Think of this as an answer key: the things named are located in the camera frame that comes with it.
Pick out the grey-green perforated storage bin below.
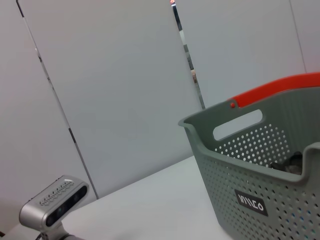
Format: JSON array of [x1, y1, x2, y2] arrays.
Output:
[[177, 86, 320, 240]]

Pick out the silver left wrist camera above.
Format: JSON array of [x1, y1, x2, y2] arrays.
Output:
[[19, 174, 90, 231]]

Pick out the dark clay teapot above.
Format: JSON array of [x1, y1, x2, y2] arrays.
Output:
[[269, 150, 304, 175]]

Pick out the orange-red bin carry handle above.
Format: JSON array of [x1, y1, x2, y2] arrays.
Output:
[[229, 72, 320, 109]]

